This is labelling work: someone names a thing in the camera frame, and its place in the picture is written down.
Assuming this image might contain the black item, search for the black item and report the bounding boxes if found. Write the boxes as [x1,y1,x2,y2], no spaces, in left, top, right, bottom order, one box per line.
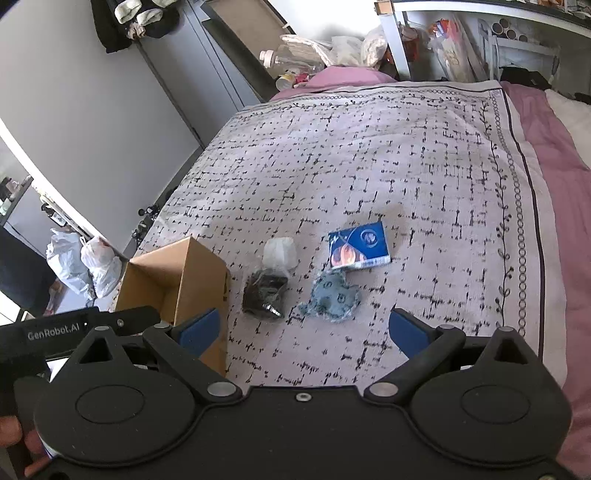
[242,237,297,320]

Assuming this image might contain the blue-grey fabric piece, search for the blue-grey fabric piece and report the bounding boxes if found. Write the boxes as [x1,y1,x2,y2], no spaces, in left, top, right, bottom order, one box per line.
[297,270,362,323]

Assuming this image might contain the blue snack packet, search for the blue snack packet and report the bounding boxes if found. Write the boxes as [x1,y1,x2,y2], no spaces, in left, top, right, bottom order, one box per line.
[328,221,392,270]

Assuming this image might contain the white wire rack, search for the white wire rack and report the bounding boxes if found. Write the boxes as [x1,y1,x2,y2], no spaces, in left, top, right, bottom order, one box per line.
[478,19,561,85]

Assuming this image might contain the white desk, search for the white desk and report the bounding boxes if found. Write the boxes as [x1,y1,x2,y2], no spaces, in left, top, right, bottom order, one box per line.
[374,1,590,81]

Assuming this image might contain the clear plastic bottle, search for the clear plastic bottle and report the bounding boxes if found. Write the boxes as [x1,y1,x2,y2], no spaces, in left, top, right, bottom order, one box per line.
[259,46,324,74]

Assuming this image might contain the white plastic bag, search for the white plastic bag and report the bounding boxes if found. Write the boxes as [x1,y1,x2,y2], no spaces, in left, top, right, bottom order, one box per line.
[46,229,95,300]
[81,237,122,299]

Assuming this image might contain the brown cardboard box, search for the brown cardboard box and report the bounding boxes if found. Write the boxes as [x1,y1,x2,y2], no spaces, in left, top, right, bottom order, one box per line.
[115,237,231,375]

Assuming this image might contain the hanging dark clothes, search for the hanging dark clothes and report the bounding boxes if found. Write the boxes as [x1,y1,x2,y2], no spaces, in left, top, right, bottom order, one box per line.
[90,0,180,54]

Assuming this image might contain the brown board leaning on wall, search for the brown board leaning on wall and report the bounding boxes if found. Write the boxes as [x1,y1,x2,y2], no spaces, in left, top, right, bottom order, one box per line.
[200,0,294,101]

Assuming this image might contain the pink bed sheet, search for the pink bed sheet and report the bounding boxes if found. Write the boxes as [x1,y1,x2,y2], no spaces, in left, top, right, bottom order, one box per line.
[245,83,590,476]

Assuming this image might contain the white pillow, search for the white pillow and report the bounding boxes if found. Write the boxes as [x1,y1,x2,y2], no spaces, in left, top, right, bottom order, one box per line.
[545,90,590,171]

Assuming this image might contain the patterned white bed blanket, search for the patterned white bed blanket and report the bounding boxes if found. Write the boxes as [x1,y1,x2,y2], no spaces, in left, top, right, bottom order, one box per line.
[141,81,567,387]

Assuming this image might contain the person's hand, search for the person's hand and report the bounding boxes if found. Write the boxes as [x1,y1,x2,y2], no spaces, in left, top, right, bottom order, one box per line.
[0,416,50,478]

